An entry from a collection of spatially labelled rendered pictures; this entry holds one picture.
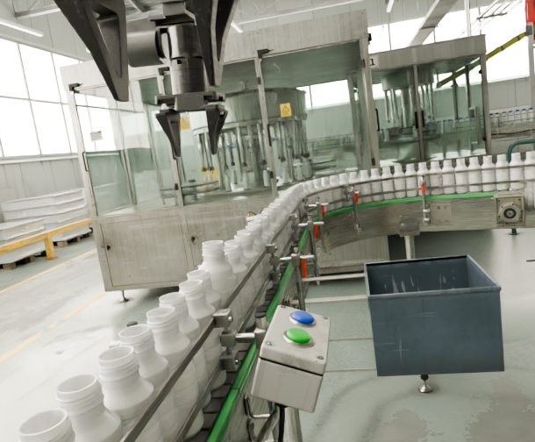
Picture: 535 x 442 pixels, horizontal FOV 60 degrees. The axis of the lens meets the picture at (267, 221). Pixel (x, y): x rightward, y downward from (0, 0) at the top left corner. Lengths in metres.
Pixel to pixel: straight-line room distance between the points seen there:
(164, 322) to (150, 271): 4.14
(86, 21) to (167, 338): 0.40
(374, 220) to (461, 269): 0.98
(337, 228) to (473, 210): 0.66
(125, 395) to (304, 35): 3.90
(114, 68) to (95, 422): 0.30
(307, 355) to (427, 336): 0.72
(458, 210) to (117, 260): 3.38
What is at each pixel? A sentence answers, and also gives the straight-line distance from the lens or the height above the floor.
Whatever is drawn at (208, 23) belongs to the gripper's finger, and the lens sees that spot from 0.29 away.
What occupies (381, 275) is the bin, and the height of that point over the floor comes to 0.91.
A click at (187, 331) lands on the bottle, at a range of 0.66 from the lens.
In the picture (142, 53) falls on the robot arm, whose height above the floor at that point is 1.52.
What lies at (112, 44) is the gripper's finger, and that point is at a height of 1.43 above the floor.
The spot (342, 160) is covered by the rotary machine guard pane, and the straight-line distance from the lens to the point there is 4.17.
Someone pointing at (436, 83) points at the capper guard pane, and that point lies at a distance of 6.18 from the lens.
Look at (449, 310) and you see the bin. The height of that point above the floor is 0.90.
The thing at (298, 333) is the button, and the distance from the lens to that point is 0.59.
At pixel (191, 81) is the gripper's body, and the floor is 1.47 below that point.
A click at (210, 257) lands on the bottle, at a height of 1.18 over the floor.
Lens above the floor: 1.35
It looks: 9 degrees down
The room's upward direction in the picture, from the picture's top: 8 degrees counter-clockwise
